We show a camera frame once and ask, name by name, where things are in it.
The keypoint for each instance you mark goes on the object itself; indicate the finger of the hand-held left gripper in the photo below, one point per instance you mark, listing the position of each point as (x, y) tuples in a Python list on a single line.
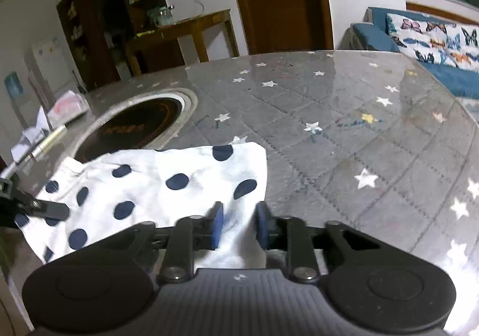
[(45, 208)]

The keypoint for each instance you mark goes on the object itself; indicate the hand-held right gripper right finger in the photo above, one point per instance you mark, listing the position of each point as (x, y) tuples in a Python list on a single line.
[(262, 226)]

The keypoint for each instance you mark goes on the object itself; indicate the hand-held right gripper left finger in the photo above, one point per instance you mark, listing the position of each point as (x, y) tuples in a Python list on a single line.
[(217, 225)]

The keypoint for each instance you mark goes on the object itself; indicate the white dark-dotted garment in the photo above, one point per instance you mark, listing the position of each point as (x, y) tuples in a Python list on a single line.
[(149, 178)]

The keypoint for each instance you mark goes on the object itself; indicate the white marker pen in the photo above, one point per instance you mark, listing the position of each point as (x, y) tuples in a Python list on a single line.
[(48, 139)]

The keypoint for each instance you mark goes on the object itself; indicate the white folded paper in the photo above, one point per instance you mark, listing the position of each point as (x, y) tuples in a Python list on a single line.
[(30, 135)]

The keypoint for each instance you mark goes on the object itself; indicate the pink white tissue pack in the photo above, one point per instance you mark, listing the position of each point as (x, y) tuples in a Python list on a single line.
[(67, 105)]

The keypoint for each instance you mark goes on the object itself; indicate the black round induction cooktop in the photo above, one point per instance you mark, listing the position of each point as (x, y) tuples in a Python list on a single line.
[(131, 126)]

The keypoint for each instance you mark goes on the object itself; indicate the grey star tablecloth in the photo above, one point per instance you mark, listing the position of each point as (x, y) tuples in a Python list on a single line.
[(336, 134)]

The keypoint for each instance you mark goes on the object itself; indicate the blue water jug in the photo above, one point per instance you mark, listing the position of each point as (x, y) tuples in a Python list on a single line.
[(13, 85)]

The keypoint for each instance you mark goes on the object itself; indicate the white refrigerator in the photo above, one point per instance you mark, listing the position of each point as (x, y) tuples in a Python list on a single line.
[(50, 62)]

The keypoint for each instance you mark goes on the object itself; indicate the wooden console table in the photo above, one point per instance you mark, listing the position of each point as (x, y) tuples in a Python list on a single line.
[(194, 25)]

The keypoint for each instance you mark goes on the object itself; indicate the dark wooden shelf cabinet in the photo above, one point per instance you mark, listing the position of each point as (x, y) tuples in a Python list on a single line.
[(97, 14)]

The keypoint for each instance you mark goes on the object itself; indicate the brown wooden door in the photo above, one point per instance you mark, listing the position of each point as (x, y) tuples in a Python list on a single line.
[(284, 14)]

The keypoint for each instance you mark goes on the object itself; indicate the glass jar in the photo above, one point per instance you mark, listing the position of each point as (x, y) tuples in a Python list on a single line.
[(173, 12), (164, 17)]

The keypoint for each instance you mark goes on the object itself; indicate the blue sofa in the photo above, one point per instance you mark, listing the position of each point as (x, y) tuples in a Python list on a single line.
[(460, 79)]

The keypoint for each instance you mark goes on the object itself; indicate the butterfly print pillow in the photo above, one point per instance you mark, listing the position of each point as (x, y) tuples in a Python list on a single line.
[(434, 40)]

